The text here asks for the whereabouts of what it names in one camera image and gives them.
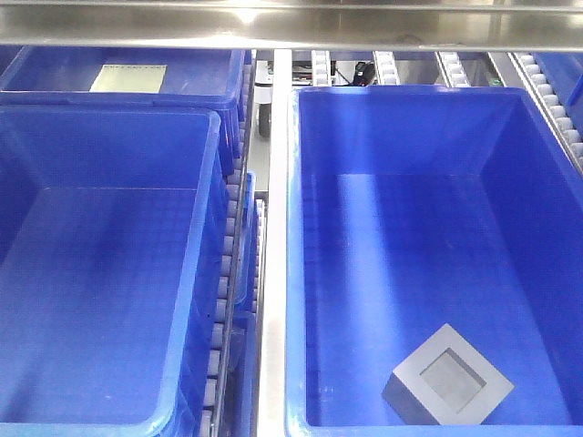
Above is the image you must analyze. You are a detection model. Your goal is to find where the blue bin front left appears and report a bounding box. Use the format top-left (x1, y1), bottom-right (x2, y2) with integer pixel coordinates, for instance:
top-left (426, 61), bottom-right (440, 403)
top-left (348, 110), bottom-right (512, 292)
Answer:
top-left (1, 105), bottom-right (229, 436)

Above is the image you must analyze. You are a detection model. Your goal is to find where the steel shelf divider rail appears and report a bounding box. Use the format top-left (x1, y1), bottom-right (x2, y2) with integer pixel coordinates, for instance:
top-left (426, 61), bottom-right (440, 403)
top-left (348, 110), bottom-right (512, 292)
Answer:
top-left (256, 49), bottom-right (292, 436)

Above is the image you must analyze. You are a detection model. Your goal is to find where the white roller track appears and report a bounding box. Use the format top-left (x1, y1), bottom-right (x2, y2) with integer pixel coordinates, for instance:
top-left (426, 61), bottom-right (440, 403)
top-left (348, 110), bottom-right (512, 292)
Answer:
top-left (199, 65), bottom-right (255, 436)

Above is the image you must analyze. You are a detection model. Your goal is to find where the stainless steel rack frame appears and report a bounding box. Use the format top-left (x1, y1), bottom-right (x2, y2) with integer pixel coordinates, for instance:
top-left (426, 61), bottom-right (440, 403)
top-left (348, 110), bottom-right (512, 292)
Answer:
top-left (1, 1), bottom-right (582, 52)

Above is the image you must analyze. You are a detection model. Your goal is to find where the blue bin receiving block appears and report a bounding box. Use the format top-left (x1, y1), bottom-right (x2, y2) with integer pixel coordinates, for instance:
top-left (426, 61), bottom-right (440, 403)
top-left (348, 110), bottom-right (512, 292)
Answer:
top-left (284, 86), bottom-right (582, 436)

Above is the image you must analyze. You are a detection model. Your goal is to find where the blue bin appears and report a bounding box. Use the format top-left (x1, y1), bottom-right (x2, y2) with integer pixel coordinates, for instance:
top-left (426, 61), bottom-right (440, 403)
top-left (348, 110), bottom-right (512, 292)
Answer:
top-left (1, 105), bottom-right (229, 436)
top-left (1, 46), bottom-right (246, 175)

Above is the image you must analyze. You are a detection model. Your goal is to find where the paper label sheet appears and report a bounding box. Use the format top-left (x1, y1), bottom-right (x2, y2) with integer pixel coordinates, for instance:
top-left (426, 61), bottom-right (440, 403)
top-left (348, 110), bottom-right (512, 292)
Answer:
top-left (89, 64), bottom-right (167, 93)

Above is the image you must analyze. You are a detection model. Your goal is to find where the gray square base block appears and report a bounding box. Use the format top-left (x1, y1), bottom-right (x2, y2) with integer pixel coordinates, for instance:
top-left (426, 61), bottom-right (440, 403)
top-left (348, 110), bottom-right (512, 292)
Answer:
top-left (383, 323), bottom-right (515, 425)

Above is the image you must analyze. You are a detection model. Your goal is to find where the blue bin rear left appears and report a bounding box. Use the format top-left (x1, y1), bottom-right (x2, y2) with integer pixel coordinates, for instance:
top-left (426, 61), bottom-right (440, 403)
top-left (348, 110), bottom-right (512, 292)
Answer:
top-left (1, 46), bottom-right (246, 175)

